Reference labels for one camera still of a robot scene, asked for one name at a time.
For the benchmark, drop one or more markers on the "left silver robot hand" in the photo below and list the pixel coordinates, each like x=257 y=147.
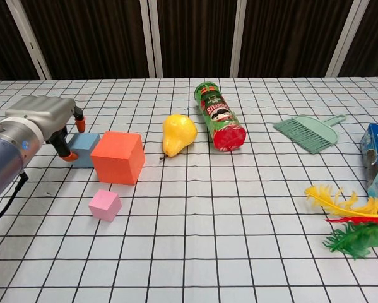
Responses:
x=43 y=110

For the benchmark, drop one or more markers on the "blue foam cube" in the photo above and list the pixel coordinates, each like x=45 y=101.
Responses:
x=84 y=142

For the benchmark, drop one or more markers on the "small pink foam cube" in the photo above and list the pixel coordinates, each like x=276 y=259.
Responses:
x=103 y=205

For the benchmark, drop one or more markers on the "mint green hand brush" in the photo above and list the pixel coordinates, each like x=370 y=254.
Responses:
x=311 y=131

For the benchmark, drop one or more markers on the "large orange foam cube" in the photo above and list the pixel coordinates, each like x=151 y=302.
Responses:
x=116 y=158

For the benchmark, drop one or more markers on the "yellow toy pear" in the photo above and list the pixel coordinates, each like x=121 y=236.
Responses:
x=177 y=134

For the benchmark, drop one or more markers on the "green Pringles chips can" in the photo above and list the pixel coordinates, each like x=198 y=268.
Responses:
x=218 y=116

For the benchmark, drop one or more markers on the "white grid-pattern tablecloth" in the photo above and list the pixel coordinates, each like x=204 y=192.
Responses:
x=188 y=236

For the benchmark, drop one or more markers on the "colourful feather shuttlecock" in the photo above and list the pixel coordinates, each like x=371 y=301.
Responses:
x=356 y=240

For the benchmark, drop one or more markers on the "white partition frame post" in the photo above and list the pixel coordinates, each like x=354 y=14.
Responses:
x=29 y=38
x=348 y=38
x=151 y=38
x=238 y=38

